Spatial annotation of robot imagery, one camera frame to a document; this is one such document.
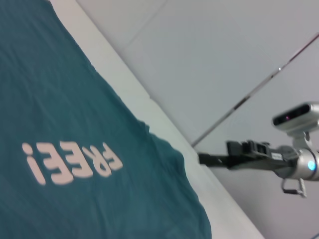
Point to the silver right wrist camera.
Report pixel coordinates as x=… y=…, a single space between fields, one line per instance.
x=296 y=119

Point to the teal blue printed T-shirt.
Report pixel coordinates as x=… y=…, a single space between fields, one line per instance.
x=62 y=112

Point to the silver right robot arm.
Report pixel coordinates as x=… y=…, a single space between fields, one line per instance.
x=309 y=164

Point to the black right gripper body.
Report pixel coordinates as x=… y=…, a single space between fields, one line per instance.
x=269 y=161

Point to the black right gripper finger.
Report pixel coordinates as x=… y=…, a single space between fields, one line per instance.
x=238 y=148
x=214 y=160

